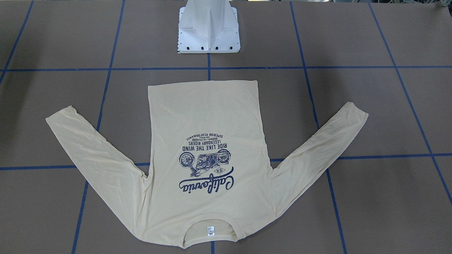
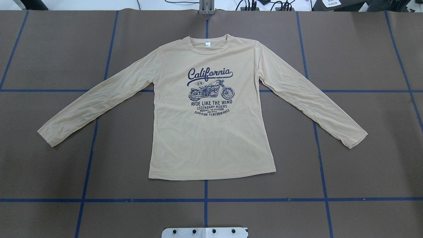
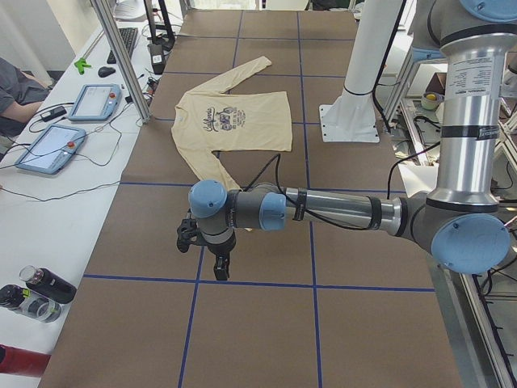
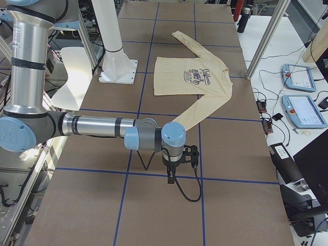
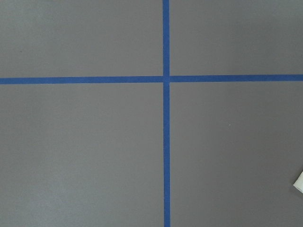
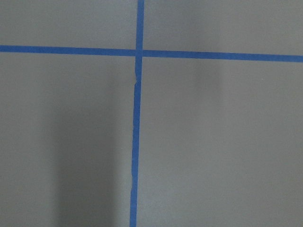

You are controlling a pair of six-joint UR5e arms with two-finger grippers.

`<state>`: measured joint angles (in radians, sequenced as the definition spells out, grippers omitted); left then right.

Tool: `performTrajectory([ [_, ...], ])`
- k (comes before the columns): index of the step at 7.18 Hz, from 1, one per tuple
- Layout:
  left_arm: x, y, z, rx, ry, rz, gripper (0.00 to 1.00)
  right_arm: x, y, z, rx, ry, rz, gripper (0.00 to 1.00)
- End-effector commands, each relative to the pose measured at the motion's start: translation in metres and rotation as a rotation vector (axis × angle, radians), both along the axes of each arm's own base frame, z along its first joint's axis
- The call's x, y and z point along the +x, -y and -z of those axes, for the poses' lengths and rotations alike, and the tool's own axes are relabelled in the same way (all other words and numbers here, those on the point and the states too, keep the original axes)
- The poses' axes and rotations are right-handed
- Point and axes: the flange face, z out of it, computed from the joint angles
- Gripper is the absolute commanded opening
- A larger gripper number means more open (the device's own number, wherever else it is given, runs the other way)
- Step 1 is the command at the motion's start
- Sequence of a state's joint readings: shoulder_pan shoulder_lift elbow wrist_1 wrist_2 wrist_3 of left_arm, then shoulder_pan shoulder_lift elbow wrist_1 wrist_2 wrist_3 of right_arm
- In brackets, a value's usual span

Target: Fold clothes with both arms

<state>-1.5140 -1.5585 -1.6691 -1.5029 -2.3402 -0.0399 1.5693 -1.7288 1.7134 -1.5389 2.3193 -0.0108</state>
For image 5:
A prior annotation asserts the cream long-sleeve printed shirt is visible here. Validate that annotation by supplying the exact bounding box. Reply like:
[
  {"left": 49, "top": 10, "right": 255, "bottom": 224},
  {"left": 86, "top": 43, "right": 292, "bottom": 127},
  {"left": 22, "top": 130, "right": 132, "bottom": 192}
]
[{"left": 293, "top": 172, "right": 303, "bottom": 193}]

